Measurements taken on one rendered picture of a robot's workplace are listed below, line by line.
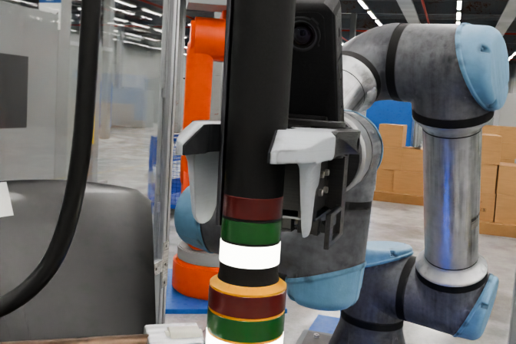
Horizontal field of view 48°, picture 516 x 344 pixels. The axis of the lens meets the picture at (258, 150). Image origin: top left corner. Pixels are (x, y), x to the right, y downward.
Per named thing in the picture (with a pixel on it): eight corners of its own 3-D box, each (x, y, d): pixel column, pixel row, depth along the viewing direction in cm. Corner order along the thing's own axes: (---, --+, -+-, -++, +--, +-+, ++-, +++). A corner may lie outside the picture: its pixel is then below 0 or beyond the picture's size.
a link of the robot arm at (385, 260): (356, 295, 118) (364, 229, 117) (421, 314, 111) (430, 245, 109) (329, 310, 108) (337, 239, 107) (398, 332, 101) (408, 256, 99)
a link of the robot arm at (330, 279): (281, 275, 66) (291, 180, 65) (373, 302, 60) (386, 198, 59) (240, 290, 60) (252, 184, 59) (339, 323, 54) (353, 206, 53)
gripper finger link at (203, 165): (179, 243, 29) (265, 217, 37) (186, 124, 29) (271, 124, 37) (130, 233, 31) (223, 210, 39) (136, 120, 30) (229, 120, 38)
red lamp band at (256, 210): (229, 221, 30) (231, 198, 30) (216, 208, 33) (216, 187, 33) (290, 221, 31) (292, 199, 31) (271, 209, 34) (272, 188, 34)
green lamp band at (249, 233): (228, 246, 30) (229, 223, 30) (214, 230, 34) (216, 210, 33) (289, 245, 31) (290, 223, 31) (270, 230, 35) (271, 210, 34)
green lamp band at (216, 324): (216, 345, 30) (216, 323, 30) (200, 315, 34) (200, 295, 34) (295, 341, 31) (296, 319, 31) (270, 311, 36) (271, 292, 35)
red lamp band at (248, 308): (216, 322, 30) (218, 299, 30) (200, 293, 34) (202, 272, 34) (296, 317, 31) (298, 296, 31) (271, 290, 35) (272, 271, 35)
